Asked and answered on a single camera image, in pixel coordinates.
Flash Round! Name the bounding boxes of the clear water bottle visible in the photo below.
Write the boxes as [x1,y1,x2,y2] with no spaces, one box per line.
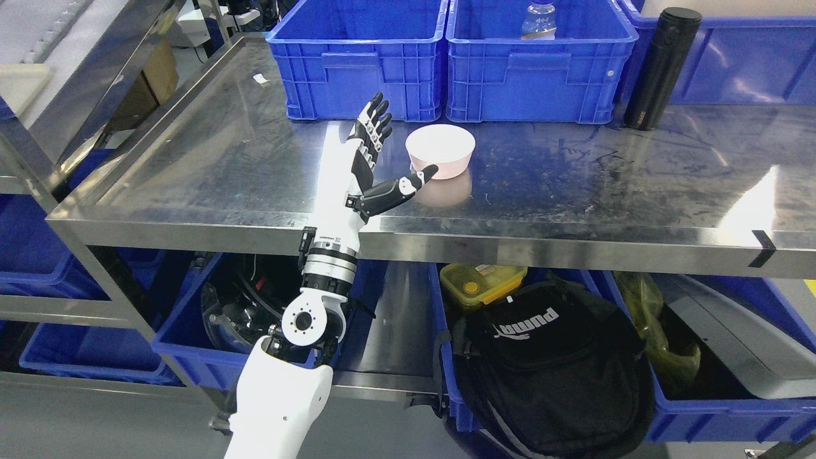
[521,1,557,40]

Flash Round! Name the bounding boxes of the blue crate back right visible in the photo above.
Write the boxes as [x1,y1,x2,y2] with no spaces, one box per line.
[615,1,815,105]

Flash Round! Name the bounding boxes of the green plastic bag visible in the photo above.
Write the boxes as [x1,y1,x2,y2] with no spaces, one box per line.
[613,271,701,396]

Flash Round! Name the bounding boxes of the black thermos bottle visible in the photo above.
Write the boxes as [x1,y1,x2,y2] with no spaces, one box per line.
[623,6,703,131]

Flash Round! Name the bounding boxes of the grey flat device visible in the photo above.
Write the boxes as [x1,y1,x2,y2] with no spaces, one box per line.
[653,274,815,399]

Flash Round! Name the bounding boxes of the blue crate back left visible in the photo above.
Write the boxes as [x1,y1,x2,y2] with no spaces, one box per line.
[266,1,449,123]

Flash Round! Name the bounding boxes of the blue crate under table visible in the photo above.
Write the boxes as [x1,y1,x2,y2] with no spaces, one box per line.
[591,270,814,442]
[151,253,388,390]

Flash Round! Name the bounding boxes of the blue crate under table left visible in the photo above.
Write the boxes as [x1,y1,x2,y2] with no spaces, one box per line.
[151,253,388,390]

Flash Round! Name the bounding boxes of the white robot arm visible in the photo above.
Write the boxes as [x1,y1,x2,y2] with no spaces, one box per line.
[225,242,358,458]

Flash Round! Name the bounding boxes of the blue crate back middle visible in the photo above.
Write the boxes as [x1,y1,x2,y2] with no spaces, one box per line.
[445,1,639,124]

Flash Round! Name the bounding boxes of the yellow lunch box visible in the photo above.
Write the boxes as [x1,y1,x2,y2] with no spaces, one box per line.
[439,263,528,314]

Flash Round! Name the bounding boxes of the pink plastic bowl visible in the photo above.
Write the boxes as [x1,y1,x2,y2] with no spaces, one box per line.
[405,124,477,180]

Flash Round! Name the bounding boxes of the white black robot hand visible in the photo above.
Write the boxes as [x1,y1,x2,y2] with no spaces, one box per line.
[309,92,439,252]

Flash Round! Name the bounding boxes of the black helmet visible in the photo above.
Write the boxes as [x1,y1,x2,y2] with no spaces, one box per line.
[200,254,302,354]

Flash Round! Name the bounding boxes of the blue crate under table right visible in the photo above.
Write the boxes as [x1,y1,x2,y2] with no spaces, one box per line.
[591,270,814,442]

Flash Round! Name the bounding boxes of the black puma backpack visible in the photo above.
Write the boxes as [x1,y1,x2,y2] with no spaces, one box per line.
[441,278,655,458]

